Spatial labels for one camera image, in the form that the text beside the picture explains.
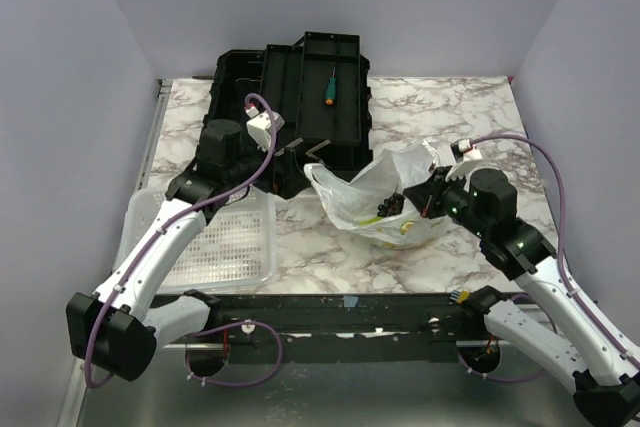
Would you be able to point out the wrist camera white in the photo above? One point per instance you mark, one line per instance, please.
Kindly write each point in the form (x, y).
(258, 126)
(467, 157)

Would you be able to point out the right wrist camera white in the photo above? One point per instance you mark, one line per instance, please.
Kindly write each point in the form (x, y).
(467, 157)

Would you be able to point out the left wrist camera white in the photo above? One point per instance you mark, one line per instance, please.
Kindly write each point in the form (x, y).
(258, 126)

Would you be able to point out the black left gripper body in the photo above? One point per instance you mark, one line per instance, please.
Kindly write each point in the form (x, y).
(249, 164)

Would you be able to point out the white plastic bag lemon print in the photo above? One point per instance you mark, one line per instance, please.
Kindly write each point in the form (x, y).
(351, 206)

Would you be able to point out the black fake grape bunch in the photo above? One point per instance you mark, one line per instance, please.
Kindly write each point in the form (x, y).
(391, 206)

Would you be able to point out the green handled screwdriver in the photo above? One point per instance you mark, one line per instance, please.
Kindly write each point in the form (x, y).
(331, 88)

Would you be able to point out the white perforated plastic basket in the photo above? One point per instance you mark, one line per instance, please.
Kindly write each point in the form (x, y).
(237, 249)

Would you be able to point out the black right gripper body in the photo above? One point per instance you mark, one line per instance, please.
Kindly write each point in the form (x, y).
(452, 197)

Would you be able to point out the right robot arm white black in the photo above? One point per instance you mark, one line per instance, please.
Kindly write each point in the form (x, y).
(597, 368)

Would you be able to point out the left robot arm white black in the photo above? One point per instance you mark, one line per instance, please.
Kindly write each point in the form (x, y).
(116, 330)

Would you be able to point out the black plastic toolbox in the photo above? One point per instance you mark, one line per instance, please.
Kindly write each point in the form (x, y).
(293, 80)

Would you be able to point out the yellow green fake mango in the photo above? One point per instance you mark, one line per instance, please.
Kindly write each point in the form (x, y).
(406, 227)

